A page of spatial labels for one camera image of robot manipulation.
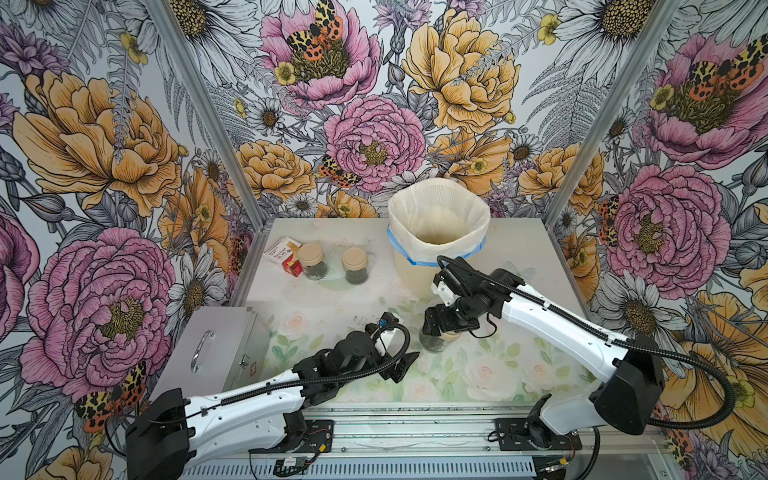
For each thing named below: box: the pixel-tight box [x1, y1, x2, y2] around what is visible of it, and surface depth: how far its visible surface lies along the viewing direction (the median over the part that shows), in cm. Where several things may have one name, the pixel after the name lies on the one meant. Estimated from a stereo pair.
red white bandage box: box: [263, 236, 303, 278], surface depth 109 cm
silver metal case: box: [151, 306, 270, 400], surface depth 74 cm
